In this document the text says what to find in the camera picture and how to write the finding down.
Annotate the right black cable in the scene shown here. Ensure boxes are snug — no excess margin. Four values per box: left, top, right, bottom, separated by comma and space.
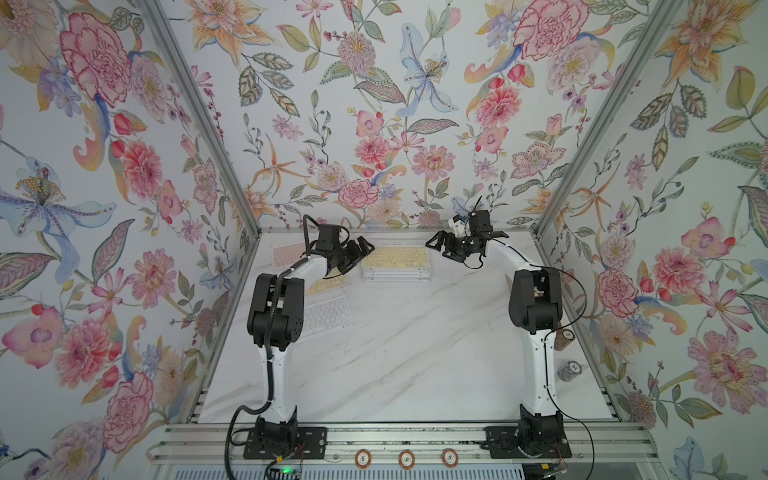
461, 194, 596, 480

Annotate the middle orange ring marker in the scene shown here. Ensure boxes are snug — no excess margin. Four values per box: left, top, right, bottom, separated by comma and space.
398, 450, 415, 471

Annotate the silver patterned can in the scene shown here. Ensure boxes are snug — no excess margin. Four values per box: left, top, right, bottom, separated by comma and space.
557, 360, 583, 383

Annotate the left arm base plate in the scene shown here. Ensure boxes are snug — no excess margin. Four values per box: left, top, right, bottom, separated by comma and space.
243, 416, 328, 460

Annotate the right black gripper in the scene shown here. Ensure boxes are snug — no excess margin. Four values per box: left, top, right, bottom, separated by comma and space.
426, 232, 477, 261

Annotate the left orange ring marker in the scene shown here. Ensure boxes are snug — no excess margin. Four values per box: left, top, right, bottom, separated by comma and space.
354, 449, 372, 470

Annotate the white keyboard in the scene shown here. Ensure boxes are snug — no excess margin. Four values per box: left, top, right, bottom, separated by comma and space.
361, 275, 431, 279
301, 295, 354, 338

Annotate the aluminium front rail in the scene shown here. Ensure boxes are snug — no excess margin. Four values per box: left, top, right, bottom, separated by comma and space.
148, 421, 658, 466

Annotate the orange ring marker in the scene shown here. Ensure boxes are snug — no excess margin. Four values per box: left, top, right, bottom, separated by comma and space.
441, 448, 460, 469
398, 450, 415, 471
354, 449, 372, 470

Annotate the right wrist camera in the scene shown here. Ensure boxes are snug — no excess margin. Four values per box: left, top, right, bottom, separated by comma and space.
448, 221, 471, 239

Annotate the right orange ring marker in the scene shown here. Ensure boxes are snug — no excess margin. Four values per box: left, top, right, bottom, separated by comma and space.
441, 448, 460, 469

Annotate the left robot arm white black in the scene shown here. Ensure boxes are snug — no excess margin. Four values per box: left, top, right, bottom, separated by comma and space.
247, 224, 376, 424

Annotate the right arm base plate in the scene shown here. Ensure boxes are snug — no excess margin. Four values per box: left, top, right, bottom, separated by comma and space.
481, 405, 572, 460

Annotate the left black cable bundle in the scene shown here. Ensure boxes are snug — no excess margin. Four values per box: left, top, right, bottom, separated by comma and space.
224, 214, 322, 480

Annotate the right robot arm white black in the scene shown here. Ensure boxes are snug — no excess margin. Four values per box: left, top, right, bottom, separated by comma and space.
426, 210, 564, 456

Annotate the brown cylindrical can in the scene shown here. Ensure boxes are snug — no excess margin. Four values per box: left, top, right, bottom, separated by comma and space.
554, 328, 576, 352

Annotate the pink keyboard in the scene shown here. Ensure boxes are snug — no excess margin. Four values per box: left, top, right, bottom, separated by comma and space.
362, 270, 431, 277
272, 242, 306, 268

